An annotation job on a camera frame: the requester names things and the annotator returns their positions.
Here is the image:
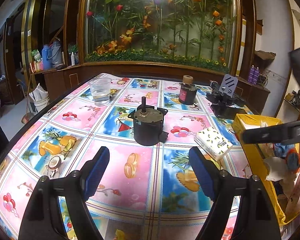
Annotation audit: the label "colourful patterned tablecloth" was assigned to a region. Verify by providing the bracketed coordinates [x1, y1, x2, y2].
[0, 76, 251, 239]

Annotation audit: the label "blue thermos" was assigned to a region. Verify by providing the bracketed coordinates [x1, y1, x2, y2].
[42, 44, 52, 70]

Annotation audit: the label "grey thermos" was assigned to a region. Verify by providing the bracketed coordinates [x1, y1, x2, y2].
[51, 39, 63, 68]

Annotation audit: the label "flower display glass cabinet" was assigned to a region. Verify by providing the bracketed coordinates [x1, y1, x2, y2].
[64, 0, 256, 74]

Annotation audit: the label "blue cloth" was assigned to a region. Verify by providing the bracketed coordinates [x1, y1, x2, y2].
[273, 143, 300, 173]

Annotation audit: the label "yellow cardboard box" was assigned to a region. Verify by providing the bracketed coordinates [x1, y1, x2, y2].
[232, 114, 300, 226]

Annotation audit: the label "clear plastic cup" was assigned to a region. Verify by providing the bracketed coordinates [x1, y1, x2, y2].
[89, 77, 111, 106]

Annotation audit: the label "white spray bottle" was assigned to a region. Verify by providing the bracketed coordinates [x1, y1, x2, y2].
[71, 52, 76, 66]

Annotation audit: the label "dark jar with cork lid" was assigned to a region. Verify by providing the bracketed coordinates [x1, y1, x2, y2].
[179, 75, 198, 105]

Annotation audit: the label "black phone stand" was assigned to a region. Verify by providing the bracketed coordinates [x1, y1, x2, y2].
[206, 74, 247, 120]

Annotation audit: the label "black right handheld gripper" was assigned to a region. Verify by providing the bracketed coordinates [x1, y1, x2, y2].
[239, 48, 300, 145]

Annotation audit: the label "purple bottles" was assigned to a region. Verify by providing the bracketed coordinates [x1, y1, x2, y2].
[248, 65, 260, 85]

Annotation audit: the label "white towel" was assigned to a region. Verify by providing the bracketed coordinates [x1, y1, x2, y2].
[263, 157, 296, 181]

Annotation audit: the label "tissue pack lemon print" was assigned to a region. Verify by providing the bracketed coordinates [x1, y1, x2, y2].
[194, 127, 233, 161]

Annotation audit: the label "white bucket with papers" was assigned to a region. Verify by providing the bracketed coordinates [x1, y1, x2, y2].
[29, 84, 50, 113]

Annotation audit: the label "black electric motor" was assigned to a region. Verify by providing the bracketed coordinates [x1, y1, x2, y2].
[128, 96, 168, 146]

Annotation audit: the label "broom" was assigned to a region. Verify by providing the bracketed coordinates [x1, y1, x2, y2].
[21, 74, 34, 125]

